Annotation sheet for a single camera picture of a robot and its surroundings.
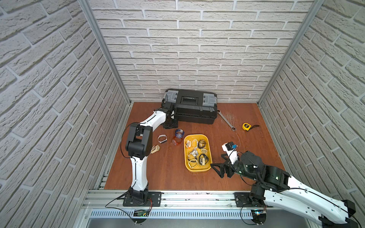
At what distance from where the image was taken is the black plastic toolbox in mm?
960

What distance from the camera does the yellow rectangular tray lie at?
0.84 metres

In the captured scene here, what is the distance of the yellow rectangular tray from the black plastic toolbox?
0.13 m
